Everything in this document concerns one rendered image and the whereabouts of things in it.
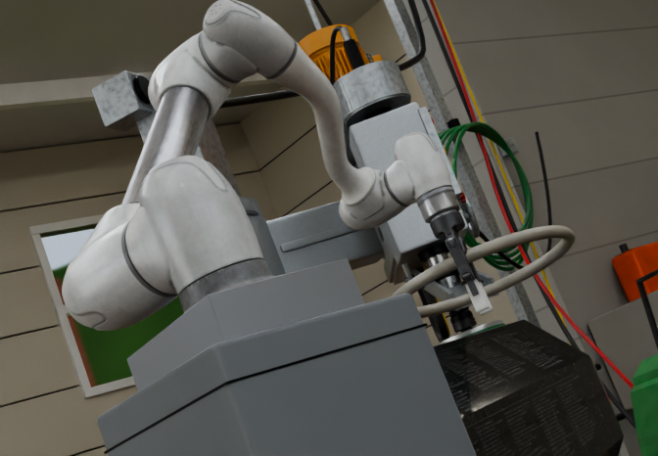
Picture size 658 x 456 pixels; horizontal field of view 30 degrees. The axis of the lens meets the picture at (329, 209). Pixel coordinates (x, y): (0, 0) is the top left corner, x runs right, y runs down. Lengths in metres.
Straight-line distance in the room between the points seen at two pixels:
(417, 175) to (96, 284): 0.94
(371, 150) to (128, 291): 1.66
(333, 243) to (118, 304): 2.09
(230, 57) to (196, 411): 0.94
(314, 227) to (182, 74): 1.69
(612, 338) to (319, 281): 4.14
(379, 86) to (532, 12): 3.30
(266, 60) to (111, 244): 0.62
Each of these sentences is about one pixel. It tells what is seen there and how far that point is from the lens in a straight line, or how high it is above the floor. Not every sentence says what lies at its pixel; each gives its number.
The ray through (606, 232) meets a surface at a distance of 6.48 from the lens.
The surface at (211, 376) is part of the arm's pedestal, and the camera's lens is 1.76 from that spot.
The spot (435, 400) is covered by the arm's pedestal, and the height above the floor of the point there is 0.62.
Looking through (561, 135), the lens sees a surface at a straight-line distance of 6.56.
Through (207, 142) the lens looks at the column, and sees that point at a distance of 4.15.
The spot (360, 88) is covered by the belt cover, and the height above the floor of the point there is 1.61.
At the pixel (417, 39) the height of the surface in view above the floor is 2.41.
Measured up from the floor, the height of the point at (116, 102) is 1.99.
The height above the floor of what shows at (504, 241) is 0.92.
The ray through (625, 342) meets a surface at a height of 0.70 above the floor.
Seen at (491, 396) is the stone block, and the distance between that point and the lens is 3.09.
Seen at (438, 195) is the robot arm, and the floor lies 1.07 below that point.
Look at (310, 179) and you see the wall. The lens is 10.81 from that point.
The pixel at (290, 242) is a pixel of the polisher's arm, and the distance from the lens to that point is 4.09.
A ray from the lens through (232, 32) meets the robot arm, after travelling 2.50.
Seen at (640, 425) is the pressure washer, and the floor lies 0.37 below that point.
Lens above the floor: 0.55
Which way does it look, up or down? 12 degrees up
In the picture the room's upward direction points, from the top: 21 degrees counter-clockwise
